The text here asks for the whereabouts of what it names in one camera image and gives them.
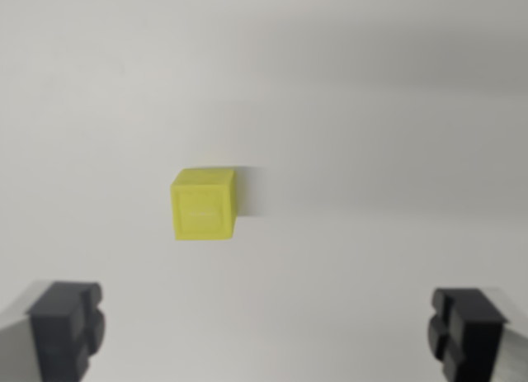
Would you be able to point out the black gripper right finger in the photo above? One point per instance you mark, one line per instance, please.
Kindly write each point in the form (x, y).
(474, 336)

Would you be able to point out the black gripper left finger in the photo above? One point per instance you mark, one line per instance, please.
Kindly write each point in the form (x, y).
(57, 332)

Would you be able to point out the yellow translucent cube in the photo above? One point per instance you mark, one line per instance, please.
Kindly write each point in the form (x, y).
(203, 206)

